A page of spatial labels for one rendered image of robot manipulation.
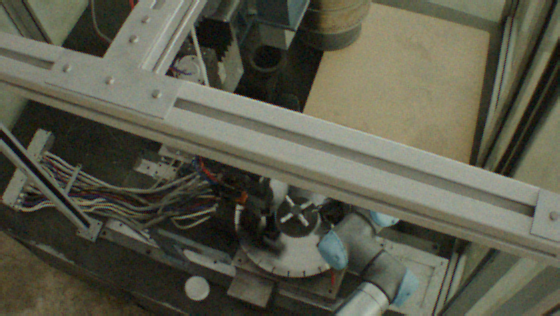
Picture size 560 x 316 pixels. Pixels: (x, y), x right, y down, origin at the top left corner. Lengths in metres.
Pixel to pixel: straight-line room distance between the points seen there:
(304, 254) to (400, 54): 0.85
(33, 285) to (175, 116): 2.41
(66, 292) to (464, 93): 1.87
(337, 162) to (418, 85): 1.60
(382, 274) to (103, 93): 0.82
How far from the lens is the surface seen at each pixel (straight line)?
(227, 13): 1.19
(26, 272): 2.92
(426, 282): 1.66
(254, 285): 1.73
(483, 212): 0.48
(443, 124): 2.01
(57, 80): 0.58
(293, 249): 1.61
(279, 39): 1.53
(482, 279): 0.95
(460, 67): 2.15
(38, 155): 2.13
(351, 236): 1.26
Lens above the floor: 2.48
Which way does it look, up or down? 64 degrees down
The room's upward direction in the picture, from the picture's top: 10 degrees counter-clockwise
